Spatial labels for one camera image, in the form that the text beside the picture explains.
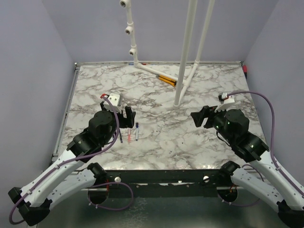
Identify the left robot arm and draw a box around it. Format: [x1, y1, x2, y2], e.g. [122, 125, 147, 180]
[8, 99, 136, 226]

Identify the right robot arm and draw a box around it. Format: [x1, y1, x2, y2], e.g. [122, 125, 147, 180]
[190, 105, 304, 228]

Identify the red pen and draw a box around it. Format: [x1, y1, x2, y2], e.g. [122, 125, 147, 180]
[127, 128, 131, 143]

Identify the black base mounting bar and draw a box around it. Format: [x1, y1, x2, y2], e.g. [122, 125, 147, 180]
[106, 169, 232, 198]

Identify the white PVC pipe frame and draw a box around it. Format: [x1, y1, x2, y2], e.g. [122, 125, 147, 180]
[119, 0, 216, 109]

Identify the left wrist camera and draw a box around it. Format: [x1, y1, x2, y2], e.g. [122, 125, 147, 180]
[108, 93, 122, 107]

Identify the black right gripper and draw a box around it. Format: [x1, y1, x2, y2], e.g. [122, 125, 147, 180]
[191, 103, 235, 143]

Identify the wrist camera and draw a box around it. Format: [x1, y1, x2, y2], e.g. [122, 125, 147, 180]
[108, 93, 122, 107]
[215, 92, 235, 112]

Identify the red black clamp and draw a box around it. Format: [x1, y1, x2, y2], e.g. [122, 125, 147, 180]
[242, 65, 247, 78]

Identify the yellow utility knife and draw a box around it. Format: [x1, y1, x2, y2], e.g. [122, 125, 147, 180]
[156, 75, 177, 87]

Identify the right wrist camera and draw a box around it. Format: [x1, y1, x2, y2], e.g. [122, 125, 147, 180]
[215, 92, 235, 112]

